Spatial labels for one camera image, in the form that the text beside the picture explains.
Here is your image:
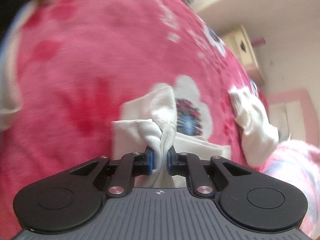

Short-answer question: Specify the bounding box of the small white garment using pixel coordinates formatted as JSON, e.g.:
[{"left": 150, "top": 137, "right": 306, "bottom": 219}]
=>
[{"left": 112, "top": 84, "right": 231, "bottom": 188}]

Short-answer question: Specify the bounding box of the white baby sock garment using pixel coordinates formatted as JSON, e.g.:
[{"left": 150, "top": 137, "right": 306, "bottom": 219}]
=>
[{"left": 228, "top": 86, "right": 279, "bottom": 168}]

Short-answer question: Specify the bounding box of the pink fluffy fabric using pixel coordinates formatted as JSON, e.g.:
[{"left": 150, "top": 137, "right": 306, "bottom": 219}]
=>
[{"left": 260, "top": 140, "right": 319, "bottom": 239}]

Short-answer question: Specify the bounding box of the pink floral bed blanket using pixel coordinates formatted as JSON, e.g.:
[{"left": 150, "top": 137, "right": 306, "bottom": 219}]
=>
[{"left": 1, "top": 0, "right": 250, "bottom": 239}]

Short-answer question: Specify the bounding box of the cream wooden cabinet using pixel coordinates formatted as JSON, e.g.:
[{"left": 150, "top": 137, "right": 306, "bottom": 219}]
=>
[{"left": 221, "top": 25, "right": 264, "bottom": 86}]

